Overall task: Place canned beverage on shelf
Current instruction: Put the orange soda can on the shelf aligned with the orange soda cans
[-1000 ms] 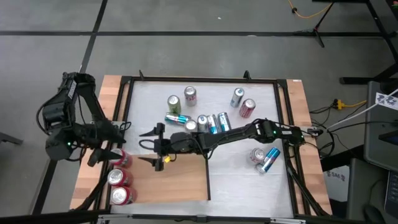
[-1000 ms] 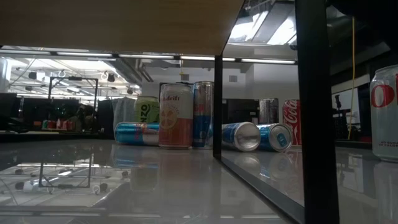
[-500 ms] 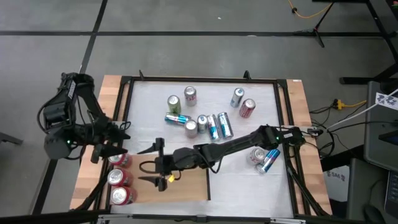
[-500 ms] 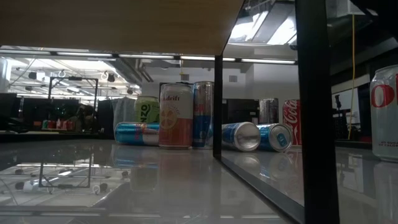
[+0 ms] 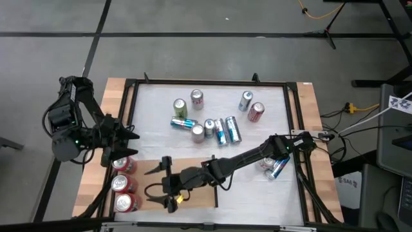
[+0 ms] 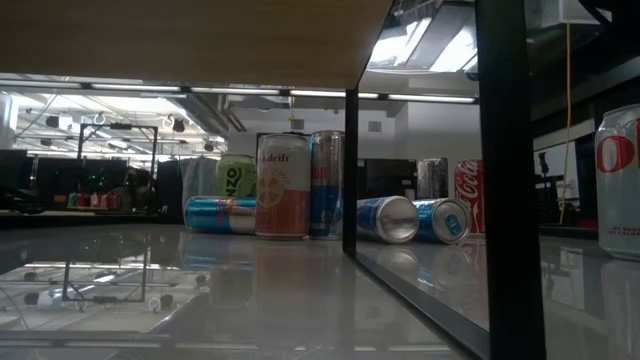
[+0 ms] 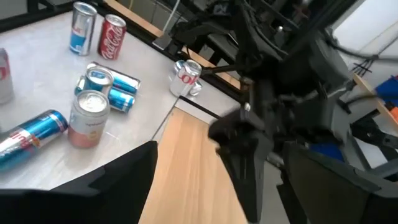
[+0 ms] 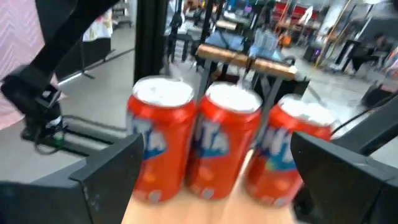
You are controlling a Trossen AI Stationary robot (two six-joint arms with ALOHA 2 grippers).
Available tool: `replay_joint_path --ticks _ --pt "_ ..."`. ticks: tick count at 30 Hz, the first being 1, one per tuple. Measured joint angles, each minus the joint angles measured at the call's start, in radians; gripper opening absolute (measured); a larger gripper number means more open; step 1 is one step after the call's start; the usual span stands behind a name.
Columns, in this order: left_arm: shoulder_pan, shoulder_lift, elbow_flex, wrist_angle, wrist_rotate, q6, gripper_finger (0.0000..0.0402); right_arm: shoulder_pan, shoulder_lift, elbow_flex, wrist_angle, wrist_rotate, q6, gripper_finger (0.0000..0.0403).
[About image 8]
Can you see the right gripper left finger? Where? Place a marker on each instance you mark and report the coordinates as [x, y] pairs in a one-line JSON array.
[[93, 193]]

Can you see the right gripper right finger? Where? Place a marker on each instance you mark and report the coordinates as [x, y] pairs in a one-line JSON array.
[[342, 186]]

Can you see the red Fanta can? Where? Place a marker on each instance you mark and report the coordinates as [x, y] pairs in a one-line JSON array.
[[276, 161], [168, 130], [224, 155]]

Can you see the wooden shelf board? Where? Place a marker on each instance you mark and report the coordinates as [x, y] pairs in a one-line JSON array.
[[202, 214]]

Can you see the person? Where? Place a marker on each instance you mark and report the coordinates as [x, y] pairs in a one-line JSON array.
[[370, 53]]

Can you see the black panel stand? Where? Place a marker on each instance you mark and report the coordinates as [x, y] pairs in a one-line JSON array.
[[90, 56]]

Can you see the wooden background table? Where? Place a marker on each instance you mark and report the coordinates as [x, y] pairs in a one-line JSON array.
[[242, 59]]

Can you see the black diagonal strut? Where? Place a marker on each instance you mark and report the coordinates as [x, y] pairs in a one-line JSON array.
[[68, 31]]

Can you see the white printed cloth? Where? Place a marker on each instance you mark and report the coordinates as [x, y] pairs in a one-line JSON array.
[[99, 28]]

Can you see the pink patterned cloth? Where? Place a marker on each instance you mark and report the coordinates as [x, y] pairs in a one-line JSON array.
[[18, 37]]

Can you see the black vertical post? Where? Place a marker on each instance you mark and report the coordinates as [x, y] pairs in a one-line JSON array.
[[150, 40]]

